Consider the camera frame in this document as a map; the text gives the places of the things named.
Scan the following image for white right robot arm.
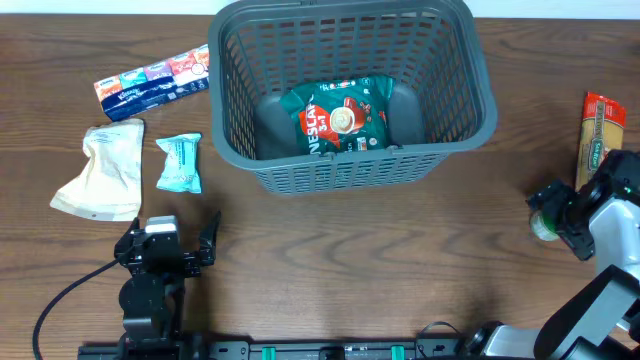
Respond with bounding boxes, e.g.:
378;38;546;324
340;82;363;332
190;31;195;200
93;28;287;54
464;150;639;359

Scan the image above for beige paper pouch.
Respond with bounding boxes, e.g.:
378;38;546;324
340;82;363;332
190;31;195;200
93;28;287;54
50;118;145;222

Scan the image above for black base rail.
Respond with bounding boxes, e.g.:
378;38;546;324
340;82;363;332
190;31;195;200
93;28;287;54
76;335;478;360

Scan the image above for red spaghetti packet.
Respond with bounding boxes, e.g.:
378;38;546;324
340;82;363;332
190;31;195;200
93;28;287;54
575;92;626;190

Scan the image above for grey plastic basket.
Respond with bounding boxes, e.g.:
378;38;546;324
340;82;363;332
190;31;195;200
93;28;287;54
208;1;498;194

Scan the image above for Kleenex tissue multipack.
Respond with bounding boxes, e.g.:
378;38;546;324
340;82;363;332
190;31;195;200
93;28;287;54
94;44;209;122

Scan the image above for green Nescafe coffee bag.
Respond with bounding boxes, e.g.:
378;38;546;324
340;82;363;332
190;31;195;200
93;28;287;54
280;75;395;155

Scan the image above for green lid jar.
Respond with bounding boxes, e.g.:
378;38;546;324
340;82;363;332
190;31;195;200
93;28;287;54
529;210;559;242

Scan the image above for light blue snack packet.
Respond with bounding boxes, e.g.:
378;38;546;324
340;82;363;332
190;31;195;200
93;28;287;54
156;133;202;194

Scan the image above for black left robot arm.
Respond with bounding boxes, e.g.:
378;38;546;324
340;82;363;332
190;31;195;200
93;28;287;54
114;212;221;343

